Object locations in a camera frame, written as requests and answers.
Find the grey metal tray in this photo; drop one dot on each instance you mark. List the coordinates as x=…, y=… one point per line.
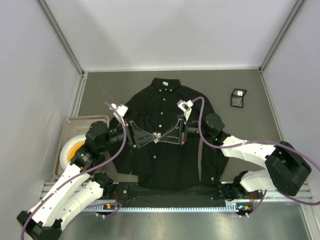
x=72, y=127

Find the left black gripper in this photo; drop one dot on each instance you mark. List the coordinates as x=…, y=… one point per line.
x=132, y=133

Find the grey slotted cable duct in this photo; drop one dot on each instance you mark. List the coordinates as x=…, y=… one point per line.
x=227, y=207

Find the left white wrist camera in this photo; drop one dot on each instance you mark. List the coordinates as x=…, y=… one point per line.
x=119, y=111

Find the black button-up shirt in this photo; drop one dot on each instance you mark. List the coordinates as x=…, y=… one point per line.
x=165, y=166

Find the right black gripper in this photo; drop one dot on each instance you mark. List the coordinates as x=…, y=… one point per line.
x=182, y=130

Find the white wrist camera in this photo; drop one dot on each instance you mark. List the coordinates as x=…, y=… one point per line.
x=186, y=107
x=119, y=111

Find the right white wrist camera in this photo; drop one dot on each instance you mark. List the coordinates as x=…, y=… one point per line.
x=186, y=107

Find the aluminium frame rail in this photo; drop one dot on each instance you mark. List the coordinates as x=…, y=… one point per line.
x=303, y=195

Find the white bowl orange inside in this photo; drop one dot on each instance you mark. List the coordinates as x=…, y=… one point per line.
x=69, y=149

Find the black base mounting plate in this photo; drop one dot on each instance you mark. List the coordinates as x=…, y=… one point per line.
x=130, y=194

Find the small black open box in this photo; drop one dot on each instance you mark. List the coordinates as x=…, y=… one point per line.
x=237, y=97

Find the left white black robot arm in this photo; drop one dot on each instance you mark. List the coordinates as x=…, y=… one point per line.
x=79, y=185

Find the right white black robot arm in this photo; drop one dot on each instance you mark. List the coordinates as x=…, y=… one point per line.
x=282, y=168

